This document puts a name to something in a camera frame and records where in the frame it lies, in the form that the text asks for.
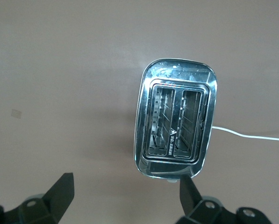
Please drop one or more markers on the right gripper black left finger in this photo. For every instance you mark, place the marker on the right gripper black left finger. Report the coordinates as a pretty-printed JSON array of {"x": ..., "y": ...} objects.
[{"x": 59, "y": 196}]

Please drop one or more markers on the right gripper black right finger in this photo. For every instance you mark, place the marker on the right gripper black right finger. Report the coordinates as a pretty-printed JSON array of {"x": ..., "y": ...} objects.
[{"x": 190, "y": 198}]

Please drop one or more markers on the chrome and beige toaster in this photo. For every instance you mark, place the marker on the chrome and beige toaster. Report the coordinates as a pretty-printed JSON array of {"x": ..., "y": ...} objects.
[{"x": 174, "y": 77}]

